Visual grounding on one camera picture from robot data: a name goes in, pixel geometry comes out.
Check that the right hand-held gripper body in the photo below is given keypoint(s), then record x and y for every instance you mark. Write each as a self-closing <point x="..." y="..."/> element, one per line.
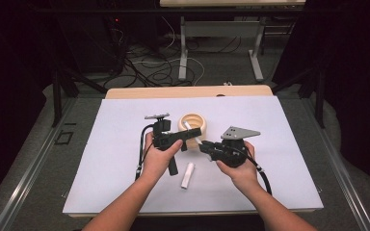
<point x="231" y="154"/>

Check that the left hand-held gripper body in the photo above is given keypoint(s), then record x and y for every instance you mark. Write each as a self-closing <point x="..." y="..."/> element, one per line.
<point x="162" y="138"/>

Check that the cream ribbed pen holder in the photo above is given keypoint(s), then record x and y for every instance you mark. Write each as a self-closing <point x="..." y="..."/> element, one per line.
<point x="194" y="117"/>

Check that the person's right hand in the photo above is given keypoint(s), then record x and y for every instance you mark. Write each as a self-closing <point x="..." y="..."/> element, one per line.
<point x="242" y="176"/>

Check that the person's left hand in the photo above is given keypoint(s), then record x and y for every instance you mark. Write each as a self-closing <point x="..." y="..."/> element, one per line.
<point x="155" y="163"/>

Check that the short white eraser stick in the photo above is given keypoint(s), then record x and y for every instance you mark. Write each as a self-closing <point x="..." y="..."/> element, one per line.
<point x="188" y="174"/>

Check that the wooden table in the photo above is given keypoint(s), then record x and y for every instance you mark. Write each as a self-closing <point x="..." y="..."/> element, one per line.
<point x="173" y="92"/>

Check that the white table mat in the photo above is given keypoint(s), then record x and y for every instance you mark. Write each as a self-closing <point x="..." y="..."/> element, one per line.
<point x="115" y="128"/>

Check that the white plug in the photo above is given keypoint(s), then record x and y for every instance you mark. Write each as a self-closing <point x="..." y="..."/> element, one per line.
<point x="227" y="83"/>

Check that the white-legged desk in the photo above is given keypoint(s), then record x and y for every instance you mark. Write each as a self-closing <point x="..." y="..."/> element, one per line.
<point x="183" y="48"/>

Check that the black metal stand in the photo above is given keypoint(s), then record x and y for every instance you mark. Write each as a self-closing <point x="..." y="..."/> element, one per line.
<point x="319" y="96"/>
<point x="57" y="102"/>

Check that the black computer tower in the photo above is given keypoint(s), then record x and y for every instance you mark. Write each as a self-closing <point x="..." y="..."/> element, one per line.
<point x="86" y="48"/>

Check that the black crossbar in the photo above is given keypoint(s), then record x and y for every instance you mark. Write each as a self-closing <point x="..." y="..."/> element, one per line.
<point x="109" y="10"/>

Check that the aluminium floor rail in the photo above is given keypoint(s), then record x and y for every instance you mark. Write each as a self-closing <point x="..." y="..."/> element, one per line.
<point x="343" y="183"/>
<point x="29" y="179"/>

